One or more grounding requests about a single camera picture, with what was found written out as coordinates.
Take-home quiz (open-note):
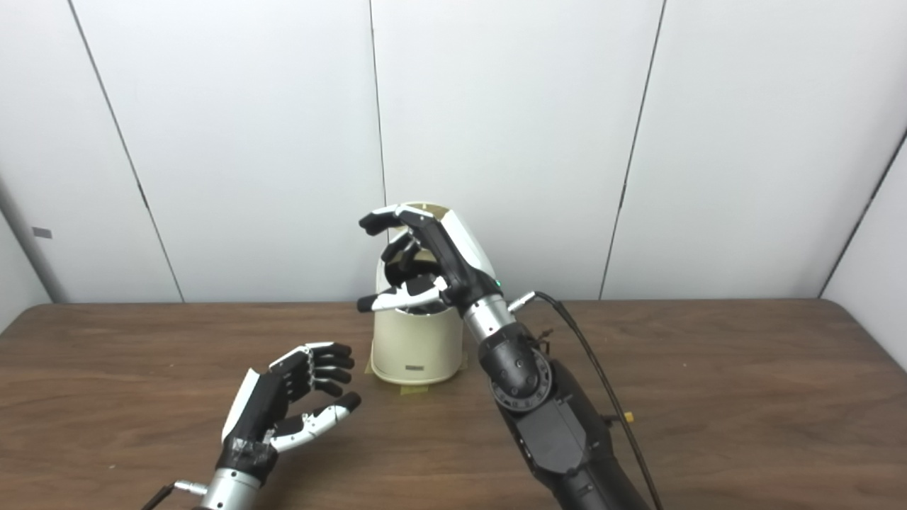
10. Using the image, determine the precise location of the cream-colored bin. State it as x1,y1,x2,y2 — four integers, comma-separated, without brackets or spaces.
370,202,468,385

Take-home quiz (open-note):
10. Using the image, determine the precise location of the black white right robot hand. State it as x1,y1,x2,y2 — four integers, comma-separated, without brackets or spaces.
356,204,505,316

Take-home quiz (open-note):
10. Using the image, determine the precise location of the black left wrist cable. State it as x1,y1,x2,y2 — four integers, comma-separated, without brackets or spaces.
140,480,210,510

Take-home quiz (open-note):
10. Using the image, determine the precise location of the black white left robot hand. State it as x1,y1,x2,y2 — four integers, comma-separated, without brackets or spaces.
216,342,362,484

